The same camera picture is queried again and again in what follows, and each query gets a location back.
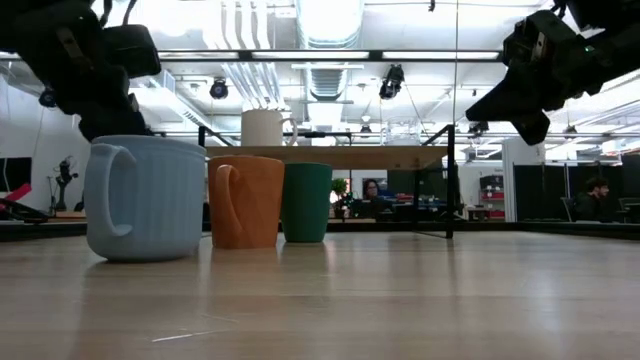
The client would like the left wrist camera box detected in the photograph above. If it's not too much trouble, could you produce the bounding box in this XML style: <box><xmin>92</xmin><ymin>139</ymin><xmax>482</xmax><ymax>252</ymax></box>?
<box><xmin>101</xmin><ymin>23</ymin><xmax>163</xmax><ymax>80</ymax></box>

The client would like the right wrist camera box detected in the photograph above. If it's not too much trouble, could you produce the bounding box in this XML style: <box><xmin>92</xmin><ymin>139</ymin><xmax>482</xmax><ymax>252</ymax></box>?
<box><xmin>502</xmin><ymin>9</ymin><xmax>584</xmax><ymax>67</ymax></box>

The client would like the red storage shelf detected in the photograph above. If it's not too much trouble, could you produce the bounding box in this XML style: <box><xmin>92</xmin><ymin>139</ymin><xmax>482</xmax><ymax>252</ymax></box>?
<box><xmin>478</xmin><ymin>173</ymin><xmax>506</xmax><ymax>220</ymax></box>

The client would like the green potted plant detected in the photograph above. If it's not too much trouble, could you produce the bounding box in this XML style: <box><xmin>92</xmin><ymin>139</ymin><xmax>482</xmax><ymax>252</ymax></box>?
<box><xmin>329</xmin><ymin>177</ymin><xmax>351</xmax><ymax>220</ymax></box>

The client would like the black partition wall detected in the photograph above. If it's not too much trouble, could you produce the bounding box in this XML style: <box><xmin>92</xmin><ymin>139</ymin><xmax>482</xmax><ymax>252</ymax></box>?
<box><xmin>513</xmin><ymin>160</ymin><xmax>640</xmax><ymax>222</ymax></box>

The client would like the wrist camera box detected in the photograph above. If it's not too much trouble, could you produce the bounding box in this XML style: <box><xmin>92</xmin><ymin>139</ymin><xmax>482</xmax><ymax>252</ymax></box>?
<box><xmin>502</xmin><ymin>9</ymin><xmax>584</xmax><ymax>67</ymax></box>
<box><xmin>101</xmin><ymin>23</ymin><xmax>163</xmax><ymax>80</ymax></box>

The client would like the black monitor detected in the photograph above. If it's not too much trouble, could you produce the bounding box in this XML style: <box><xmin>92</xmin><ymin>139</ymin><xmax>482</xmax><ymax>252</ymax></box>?
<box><xmin>0</xmin><ymin>156</ymin><xmax>33</xmax><ymax>194</ymax></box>

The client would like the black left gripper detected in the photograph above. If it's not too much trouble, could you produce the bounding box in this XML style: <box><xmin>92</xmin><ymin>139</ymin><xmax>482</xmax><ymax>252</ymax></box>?
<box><xmin>14</xmin><ymin>29</ymin><xmax>152</xmax><ymax>144</ymax></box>

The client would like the light blue ribbed mug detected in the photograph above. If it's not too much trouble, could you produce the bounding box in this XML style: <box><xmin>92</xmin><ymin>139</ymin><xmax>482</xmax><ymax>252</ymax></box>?
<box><xmin>83</xmin><ymin>134</ymin><xmax>208</xmax><ymax>263</ymax></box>

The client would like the white ribbed mug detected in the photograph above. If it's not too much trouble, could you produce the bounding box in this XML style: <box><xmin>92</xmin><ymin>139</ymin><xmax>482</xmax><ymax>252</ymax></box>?
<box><xmin>240</xmin><ymin>108</ymin><xmax>300</xmax><ymax>148</ymax></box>

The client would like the overhead light bar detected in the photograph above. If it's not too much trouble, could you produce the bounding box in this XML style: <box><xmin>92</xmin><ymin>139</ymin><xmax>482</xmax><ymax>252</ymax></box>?
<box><xmin>0</xmin><ymin>48</ymin><xmax>504</xmax><ymax>64</ymax></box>

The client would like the orange faceted mug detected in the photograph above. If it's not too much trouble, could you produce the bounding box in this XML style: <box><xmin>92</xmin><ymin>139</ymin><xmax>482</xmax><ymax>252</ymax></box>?
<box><xmin>207</xmin><ymin>154</ymin><xmax>285</xmax><ymax>250</ymax></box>

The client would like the person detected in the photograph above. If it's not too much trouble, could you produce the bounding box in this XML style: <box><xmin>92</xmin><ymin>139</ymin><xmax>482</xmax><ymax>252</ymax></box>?
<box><xmin>571</xmin><ymin>175</ymin><xmax>614</xmax><ymax>223</ymax></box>
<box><xmin>360</xmin><ymin>178</ymin><xmax>396</xmax><ymax>217</ymax></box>

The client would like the wooden shelf with black legs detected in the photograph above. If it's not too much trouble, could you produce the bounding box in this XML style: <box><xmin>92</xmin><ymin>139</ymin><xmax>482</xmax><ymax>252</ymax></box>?
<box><xmin>197</xmin><ymin>123</ymin><xmax>457</xmax><ymax>240</ymax></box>

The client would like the red flat object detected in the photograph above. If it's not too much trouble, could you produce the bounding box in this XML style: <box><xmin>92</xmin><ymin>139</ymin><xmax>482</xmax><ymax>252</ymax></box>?
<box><xmin>0</xmin><ymin>182</ymin><xmax>33</xmax><ymax>205</ymax></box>

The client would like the black aluminium table frame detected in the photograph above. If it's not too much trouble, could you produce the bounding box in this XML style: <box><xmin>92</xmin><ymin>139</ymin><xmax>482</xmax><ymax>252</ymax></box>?
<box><xmin>0</xmin><ymin>218</ymin><xmax>640</xmax><ymax>242</ymax></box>

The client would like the green handleless cup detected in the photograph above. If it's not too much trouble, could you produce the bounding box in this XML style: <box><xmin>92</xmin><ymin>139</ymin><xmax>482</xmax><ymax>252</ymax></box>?
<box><xmin>279</xmin><ymin>162</ymin><xmax>334</xmax><ymax>244</ymax></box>

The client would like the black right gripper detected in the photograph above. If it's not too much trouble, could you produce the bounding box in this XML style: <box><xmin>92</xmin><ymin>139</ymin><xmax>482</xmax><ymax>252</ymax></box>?
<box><xmin>465</xmin><ymin>44</ymin><xmax>619</xmax><ymax>146</ymax></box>

